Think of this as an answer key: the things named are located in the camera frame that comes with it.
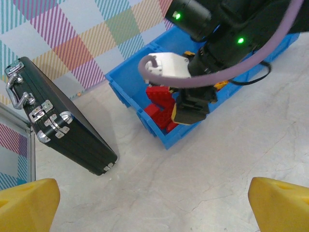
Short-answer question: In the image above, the red lego brick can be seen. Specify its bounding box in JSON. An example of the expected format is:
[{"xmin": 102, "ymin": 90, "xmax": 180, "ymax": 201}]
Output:
[
  {"xmin": 166, "ymin": 122, "xmax": 180, "ymax": 133},
  {"xmin": 144, "ymin": 103, "xmax": 160, "ymax": 119},
  {"xmin": 145, "ymin": 86, "xmax": 175, "ymax": 105},
  {"xmin": 154, "ymin": 96, "xmax": 179, "ymax": 129}
]

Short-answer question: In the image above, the thin black cable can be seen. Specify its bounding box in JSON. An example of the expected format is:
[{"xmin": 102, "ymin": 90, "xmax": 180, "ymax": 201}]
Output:
[{"xmin": 228, "ymin": 60, "xmax": 271, "ymax": 86}]

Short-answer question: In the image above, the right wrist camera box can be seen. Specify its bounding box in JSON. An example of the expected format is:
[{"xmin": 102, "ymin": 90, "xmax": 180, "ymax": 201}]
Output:
[{"xmin": 147, "ymin": 52, "xmax": 193, "ymax": 80}]

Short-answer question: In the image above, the orange lego brick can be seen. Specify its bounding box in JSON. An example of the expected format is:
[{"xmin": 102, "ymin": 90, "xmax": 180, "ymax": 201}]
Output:
[{"xmin": 213, "ymin": 81, "xmax": 229, "ymax": 91}]

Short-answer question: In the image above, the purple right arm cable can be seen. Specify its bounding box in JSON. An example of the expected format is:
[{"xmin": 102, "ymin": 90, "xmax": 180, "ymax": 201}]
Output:
[{"xmin": 138, "ymin": 0, "xmax": 305, "ymax": 89}]

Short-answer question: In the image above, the aluminium side rail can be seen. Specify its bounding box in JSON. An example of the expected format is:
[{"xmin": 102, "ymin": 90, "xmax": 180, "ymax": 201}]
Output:
[{"xmin": 25, "ymin": 130, "xmax": 37, "ymax": 183}]

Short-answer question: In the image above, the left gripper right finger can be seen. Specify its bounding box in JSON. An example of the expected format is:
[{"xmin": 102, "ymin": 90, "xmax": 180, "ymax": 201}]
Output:
[{"xmin": 248, "ymin": 176, "xmax": 309, "ymax": 232}]

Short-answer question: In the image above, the aluminium frame post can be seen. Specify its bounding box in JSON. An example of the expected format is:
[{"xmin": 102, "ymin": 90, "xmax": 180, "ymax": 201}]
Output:
[{"xmin": 0, "ymin": 101, "xmax": 33, "ymax": 136}]

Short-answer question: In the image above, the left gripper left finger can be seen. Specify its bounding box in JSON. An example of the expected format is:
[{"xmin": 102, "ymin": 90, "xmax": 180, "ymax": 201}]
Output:
[{"xmin": 0, "ymin": 178, "xmax": 61, "ymax": 232}]

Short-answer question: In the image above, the black briefcase with metal clasps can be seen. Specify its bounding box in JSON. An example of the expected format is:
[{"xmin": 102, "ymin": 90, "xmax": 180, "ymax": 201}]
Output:
[{"xmin": 4, "ymin": 57, "xmax": 118, "ymax": 176}]

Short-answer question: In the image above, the blue three-compartment bin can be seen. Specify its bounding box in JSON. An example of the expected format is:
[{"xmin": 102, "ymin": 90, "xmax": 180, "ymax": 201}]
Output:
[{"xmin": 105, "ymin": 25, "xmax": 301, "ymax": 150}]

